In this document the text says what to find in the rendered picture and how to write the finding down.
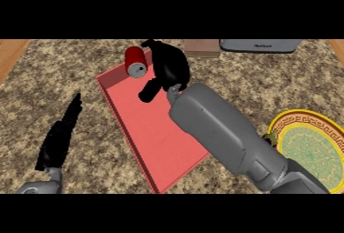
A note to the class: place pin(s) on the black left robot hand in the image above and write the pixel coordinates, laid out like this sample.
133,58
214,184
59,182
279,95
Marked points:
57,136

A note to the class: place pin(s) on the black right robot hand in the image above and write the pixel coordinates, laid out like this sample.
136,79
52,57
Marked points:
171,63

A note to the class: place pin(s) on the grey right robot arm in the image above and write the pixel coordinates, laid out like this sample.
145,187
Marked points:
232,136

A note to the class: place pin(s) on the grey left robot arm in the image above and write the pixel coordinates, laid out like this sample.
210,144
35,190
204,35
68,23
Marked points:
44,183

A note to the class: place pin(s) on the brown cardboard box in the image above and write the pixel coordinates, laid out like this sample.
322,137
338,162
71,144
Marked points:
202,48

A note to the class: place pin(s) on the red can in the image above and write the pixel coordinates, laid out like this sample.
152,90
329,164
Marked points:
134,62

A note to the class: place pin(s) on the yellow green patterned plate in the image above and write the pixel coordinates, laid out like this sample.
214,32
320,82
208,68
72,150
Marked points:
308,148

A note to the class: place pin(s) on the grey appliance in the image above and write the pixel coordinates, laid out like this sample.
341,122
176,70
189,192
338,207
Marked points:
260,45

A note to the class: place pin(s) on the red flat tray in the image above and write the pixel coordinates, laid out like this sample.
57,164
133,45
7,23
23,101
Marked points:
152,127

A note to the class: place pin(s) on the dark green vegetable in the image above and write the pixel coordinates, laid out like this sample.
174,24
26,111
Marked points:
269,140

